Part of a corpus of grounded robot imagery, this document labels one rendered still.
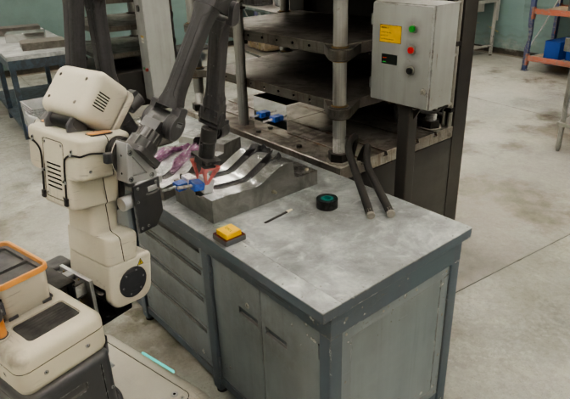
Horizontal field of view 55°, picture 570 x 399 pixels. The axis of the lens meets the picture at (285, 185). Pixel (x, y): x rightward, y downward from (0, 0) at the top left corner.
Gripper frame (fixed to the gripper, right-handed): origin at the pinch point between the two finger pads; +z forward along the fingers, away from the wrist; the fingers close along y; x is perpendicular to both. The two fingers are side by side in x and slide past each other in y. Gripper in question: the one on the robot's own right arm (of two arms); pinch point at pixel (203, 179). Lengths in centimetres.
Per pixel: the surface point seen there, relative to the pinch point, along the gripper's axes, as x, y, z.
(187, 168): -10.0, 26.0, 8.6
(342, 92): -70, 7, -27
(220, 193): -3.9, -5.8, 3.6
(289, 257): -4.4, -44.5, 7.3
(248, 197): -14.3, -8.9, 5.3
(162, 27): -201, 390, 30
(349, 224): -33, -42, 3
